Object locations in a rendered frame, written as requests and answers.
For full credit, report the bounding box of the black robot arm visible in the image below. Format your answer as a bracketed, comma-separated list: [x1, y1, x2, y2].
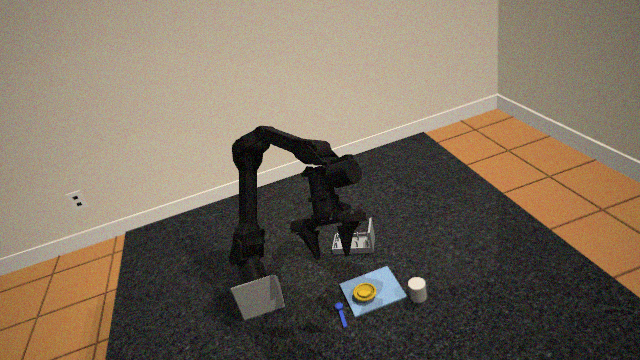
[229, 126, 362, 284]

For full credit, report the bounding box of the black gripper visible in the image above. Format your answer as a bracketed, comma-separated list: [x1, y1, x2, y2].
[290, 190, 367, 260]

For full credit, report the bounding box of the yellow plate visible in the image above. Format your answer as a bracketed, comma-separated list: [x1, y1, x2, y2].
[353, 283, 376, 301]

